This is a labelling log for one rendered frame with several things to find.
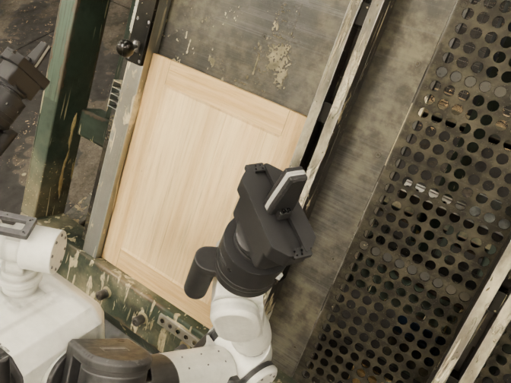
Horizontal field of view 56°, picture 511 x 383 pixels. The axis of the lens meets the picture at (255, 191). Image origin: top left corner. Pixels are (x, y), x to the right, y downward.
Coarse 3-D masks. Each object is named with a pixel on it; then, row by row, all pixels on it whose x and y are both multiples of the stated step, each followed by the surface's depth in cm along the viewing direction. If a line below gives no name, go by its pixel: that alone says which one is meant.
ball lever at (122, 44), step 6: (120, 42) 100; (126, 42) 100; (132, 42) 110; (138, 42) 110; (120, 48) 100; (126, 48) 100; (132, 48) 101; (138, 48) 111; (120, 54) 101; (126, 54) 101
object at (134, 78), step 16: (160, 0) 108; (160, 16) 110; (160, 32) 113; (128, 64) 114; (144, 64) 113; (128, 80) 115; (144, 80) 115; (128, 96) 116; (128, 112) 117; (112, 128) 120; (128, 128) 118; (112, 144) 120; (128, 144) 120; (112, 160) 121; (112, 176) 122; (112, 192) 123; (96, 208) 126; (112, 208) 126; (96, 224) 127; (96, 240) 128; (96, 256) 129
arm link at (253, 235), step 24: (264, 168) 55; (240, 192) 54; (264, 192) 53; (240, 216) 56; (264, 216) 51; (240, 240) 56; (264, 240) 50; (288, 240) 51; (312, 240) 51; (240, 264) 56; (264, 264) 53; (288, 264) 51
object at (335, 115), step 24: (360, 0) 84; (384, 0) 83; (360, 24) 85; (384, 24) 88; (336, 48) 87; (360, 48) 85; (336, 72) 89; (360, 72) 89; (336, 96) 89; (312, 120) 92; (336, 120) 89; (312, 144) 95; (336, 144) 96; (312, 168) 93; (312, 192) 96
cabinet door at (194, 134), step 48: (144, 96) 116; (192, 96) 110; (240, 96) 104; (144, 144) 118; (192, 144) 112; (240, 144) 106; (288, 144) 100; (144, 192) 121; (192, 192) 114; (144, 240) 123; (192, 240) 116
